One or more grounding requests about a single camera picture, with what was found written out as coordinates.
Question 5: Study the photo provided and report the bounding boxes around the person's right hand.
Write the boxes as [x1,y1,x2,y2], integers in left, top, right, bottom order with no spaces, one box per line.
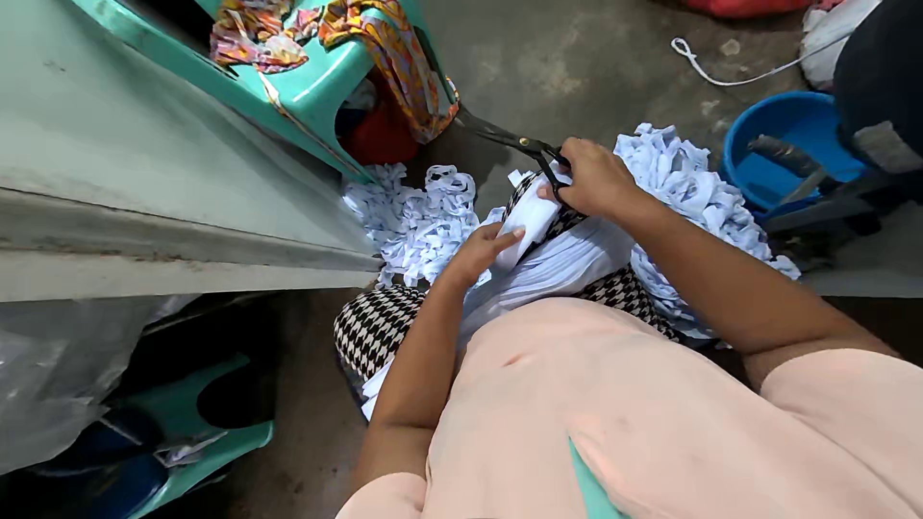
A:
[538,137,641,221]

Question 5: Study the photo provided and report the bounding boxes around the black scissors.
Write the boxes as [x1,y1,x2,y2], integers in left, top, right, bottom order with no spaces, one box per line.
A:
[454,104,574,205]

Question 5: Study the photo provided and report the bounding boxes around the dark blue container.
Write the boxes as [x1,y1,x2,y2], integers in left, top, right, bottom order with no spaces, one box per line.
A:
[43,408,170,519]

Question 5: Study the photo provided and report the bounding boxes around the red cloth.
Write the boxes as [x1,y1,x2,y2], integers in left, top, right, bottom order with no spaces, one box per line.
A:
[337,69,420,166]

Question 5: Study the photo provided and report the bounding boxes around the blue plastic basin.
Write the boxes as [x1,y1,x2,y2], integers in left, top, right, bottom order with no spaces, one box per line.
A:
[721,91,868,222]

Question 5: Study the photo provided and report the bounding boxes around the orange patterned fabric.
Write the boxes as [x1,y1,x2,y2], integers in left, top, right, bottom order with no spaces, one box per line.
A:
[210,0,460,145]

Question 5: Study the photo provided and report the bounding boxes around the teal plastic stool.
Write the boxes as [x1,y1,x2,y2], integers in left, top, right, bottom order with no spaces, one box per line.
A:
[71,0,460,184]

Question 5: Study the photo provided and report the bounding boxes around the person's left forearm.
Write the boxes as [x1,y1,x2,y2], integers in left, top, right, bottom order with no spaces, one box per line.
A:
[380,268,474,433]

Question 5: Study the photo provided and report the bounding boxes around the large black object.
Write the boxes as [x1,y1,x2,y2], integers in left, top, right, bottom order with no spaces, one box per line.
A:
[833,0,923,175]

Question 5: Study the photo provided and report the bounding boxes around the person's body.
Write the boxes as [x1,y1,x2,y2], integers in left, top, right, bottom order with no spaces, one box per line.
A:
[336,297,923,519]

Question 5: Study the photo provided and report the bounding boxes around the white cord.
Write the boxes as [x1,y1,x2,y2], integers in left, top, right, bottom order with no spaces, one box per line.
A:
[671,35,853,87]

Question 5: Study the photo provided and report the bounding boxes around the white fabric strip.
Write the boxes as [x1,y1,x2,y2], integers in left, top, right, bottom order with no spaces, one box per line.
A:
[493,176,563,272]

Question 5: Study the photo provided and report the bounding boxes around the white sack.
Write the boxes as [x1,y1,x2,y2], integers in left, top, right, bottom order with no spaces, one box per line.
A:
[800,0,882,92]

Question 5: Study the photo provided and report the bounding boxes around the dark object in basin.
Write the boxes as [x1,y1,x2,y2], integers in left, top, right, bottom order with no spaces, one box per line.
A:
[747,135,829,206]

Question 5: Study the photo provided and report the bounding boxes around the person's left hand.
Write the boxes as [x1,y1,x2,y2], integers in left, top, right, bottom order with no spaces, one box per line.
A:
[449,221,526,289]

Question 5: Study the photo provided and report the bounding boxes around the green plastic chair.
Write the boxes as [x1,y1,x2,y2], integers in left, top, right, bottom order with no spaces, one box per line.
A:
[119,353,275,519]

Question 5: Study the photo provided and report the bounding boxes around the grey metal bar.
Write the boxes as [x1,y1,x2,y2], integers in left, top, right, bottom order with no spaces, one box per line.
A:
[761,170,923,235]

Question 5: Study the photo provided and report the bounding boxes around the red bag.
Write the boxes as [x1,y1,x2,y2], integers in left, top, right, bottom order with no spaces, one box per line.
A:
[681,0,814,18]

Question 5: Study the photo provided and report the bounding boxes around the person's right forearm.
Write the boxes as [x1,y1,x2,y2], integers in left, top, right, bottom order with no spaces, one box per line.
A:
[611,189,830,354]

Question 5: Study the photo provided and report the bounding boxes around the clear plastic sheet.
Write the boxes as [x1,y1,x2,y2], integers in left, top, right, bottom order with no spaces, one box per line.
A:
[0,295,199,476]

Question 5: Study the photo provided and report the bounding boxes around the person's legs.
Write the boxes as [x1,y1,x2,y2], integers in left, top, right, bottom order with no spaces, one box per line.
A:
[334,171,682,422]

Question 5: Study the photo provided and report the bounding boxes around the pile of white fabric loops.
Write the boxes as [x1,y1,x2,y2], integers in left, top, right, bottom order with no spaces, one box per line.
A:
[613,123,801,340]
[343,163,506,291]

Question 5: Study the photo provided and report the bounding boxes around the stack of white fabric strips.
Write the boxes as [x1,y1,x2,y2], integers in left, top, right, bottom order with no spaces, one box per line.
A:
[459,218,633,350]

